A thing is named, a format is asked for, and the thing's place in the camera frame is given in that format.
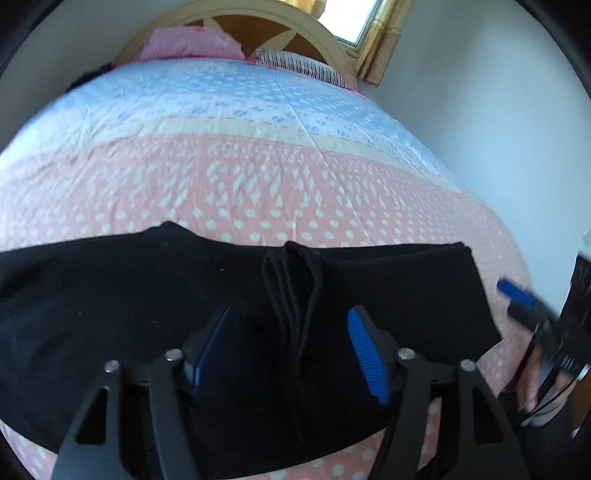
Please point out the person's dark clothing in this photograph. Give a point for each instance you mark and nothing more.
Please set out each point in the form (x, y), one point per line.
(549, 452)

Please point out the white framed window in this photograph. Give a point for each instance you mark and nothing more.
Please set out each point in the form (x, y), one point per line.
(351, 21)

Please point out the black pants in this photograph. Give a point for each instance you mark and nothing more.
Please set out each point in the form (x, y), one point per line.
(161, 323)

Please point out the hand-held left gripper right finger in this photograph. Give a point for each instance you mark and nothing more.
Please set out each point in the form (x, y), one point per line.
(367, 355)

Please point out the pink floral pillow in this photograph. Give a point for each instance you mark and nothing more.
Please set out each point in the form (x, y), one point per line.
(189, 44)

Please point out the cream wooden headboard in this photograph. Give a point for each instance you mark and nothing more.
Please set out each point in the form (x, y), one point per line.
(318, 32)

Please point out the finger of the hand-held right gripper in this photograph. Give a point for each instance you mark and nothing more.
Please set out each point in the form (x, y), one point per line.
(512, 290)
(531, 316)

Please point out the person's right hand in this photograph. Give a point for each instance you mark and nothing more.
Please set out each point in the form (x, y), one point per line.
(538, 383)

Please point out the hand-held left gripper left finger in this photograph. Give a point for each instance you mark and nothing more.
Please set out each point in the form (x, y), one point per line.
(210, 353)

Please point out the yellow curtain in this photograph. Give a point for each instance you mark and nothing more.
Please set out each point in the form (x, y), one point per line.
(383, 41)
(310, 5)

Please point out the striped pillow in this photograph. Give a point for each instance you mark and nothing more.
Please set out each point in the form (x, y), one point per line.
(304, 64)

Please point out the dotted pink blue bedsheet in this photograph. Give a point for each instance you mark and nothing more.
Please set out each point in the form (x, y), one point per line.
(231, 161)

